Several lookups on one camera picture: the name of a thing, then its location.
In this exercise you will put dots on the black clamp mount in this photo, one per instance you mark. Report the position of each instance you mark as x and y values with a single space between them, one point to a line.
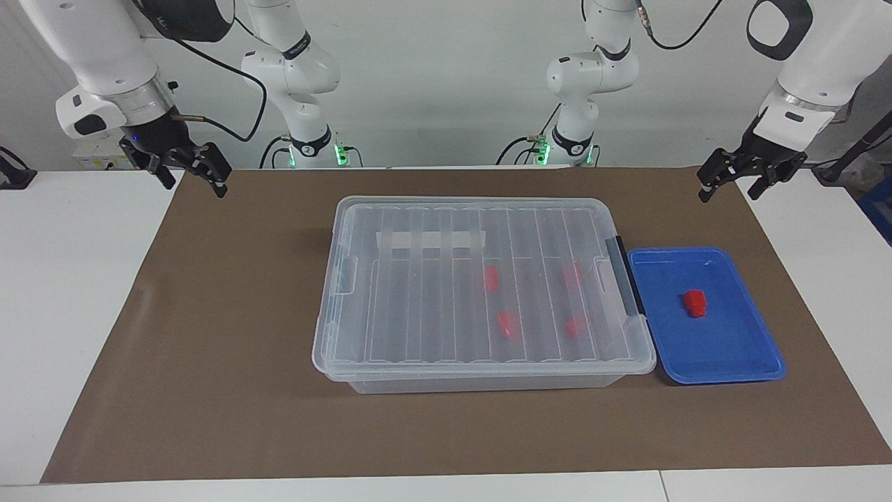
12 171

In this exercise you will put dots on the clear ribbed box lid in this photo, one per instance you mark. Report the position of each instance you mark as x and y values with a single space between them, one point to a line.
418 307

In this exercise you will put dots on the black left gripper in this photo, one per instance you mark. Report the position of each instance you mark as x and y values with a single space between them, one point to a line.
773 150

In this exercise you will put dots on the clear plastic storage box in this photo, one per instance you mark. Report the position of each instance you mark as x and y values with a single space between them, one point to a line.
488 384

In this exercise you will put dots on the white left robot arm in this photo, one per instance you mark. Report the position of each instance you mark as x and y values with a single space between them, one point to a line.
829 63

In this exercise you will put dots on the brown paper table mat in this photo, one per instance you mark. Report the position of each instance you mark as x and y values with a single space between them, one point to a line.
209 390

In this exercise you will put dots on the red block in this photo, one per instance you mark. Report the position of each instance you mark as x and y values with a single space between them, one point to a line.
575 325
492 278
695 303
507 323
572 275

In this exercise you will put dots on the blue plastic tray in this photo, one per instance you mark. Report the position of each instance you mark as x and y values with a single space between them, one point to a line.
718 348

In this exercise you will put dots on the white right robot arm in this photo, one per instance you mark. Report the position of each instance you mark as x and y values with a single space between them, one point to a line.
90 49

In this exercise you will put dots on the black stand pole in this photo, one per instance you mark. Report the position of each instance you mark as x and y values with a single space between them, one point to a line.
854 150

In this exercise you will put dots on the blue crate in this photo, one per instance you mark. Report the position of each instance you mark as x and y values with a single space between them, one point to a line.
879 209

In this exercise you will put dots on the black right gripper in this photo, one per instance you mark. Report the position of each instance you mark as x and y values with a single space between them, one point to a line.
157 139

